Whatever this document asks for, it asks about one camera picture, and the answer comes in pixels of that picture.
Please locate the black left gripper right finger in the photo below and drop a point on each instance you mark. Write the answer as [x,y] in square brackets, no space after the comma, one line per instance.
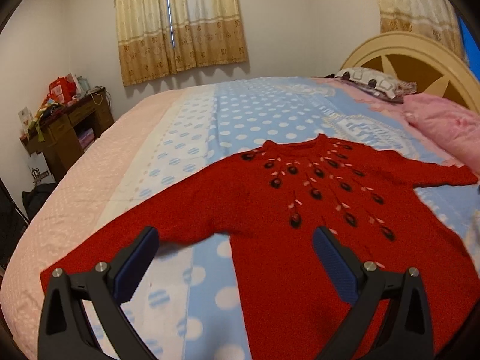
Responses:
[406,330]

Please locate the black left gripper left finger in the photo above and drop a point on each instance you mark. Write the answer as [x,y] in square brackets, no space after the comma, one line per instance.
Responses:
[65,331]

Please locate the red embroidered knit sweater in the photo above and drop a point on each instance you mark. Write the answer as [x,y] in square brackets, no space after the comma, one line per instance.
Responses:
[270,201]

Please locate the pink patterned bed cover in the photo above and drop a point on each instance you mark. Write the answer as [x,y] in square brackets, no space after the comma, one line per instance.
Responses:
[71,213]

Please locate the black folding chair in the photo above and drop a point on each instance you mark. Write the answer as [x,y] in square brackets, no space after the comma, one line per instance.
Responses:
[13,224]

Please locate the blue polka dot bed blanket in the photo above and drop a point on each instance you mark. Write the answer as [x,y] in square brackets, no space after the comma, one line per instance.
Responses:
[188,305]

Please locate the black bag on floor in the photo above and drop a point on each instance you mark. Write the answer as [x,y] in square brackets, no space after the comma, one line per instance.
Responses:
[34,200]

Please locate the white printed paper bag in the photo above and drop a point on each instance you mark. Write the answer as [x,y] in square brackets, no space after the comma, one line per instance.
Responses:
[39,170]

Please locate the dark wooden desk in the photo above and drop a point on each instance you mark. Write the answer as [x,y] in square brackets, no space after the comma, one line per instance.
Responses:
[63,137]

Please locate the pink fluffy pillow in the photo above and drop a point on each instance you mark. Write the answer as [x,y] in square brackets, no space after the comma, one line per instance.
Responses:
[449,125]

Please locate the colourful cloth on desk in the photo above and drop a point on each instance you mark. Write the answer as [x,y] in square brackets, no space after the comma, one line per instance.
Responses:
[46,110]

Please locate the red gift bag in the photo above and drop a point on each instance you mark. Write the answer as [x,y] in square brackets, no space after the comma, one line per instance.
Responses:
[62,90]

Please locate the grey white patterned pillow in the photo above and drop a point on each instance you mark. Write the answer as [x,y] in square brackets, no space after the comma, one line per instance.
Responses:
[378,84]

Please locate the cream wooden headboard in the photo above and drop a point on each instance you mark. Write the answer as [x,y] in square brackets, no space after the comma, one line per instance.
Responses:
[410,57]

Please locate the beige floral window curtain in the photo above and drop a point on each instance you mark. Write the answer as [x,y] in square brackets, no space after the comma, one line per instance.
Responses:
[160,38]

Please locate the beige curtain at right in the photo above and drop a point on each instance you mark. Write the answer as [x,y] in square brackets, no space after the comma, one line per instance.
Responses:
[434,19]

